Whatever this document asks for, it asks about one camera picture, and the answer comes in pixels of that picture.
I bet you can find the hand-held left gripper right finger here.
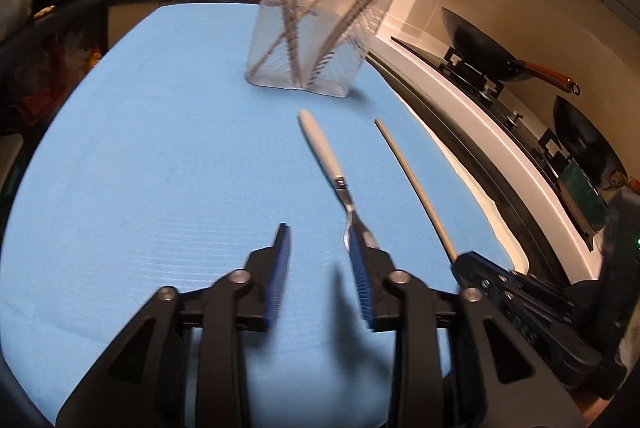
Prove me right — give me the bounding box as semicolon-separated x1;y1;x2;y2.
349;227;587;428

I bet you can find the long wooden chopstick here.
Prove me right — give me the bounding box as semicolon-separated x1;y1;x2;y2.
374;118;459;262

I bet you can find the black gas stove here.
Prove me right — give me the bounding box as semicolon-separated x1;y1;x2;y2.
390;36;609;252

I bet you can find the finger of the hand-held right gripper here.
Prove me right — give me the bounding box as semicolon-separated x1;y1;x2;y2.
459;251;572;305
451;260;602;385

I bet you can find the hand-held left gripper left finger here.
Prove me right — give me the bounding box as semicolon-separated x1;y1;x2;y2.
55;222;292;428

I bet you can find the black wok with wooden handle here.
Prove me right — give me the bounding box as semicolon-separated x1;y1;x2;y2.
440;6;582;96

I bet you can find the blue table cloth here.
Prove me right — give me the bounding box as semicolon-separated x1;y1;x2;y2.
0;1;531;426

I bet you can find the small black wok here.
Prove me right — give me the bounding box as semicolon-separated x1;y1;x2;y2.
552;96;640;195

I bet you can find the black metal shelf rack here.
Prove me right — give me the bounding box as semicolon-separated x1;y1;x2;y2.
0;0;126;150

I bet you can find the white handled metal fork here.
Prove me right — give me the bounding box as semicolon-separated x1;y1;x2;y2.
297;109;379;255

